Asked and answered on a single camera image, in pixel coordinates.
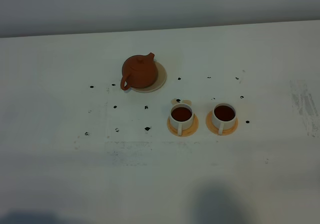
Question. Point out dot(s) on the brown clay teapot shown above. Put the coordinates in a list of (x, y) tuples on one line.
[(139, 71)]

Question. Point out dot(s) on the cream round teapot coaster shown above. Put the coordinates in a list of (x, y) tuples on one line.
[(160, 81)]

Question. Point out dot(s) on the left white teacup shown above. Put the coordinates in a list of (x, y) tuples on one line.
[(181, 117)]

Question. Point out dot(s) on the white teacup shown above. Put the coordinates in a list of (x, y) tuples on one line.
[(181, 117), (224, 117)]

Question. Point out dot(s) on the left orange saucer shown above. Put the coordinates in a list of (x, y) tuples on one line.
[(188, 132)]

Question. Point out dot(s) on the orange saucer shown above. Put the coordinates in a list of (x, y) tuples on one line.
[(188, 132), (215, 130)]

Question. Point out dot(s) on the right orange saucer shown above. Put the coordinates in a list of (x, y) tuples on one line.
[(215, 130)]

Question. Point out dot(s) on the right white teacup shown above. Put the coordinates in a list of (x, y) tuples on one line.
[(224, 117)]

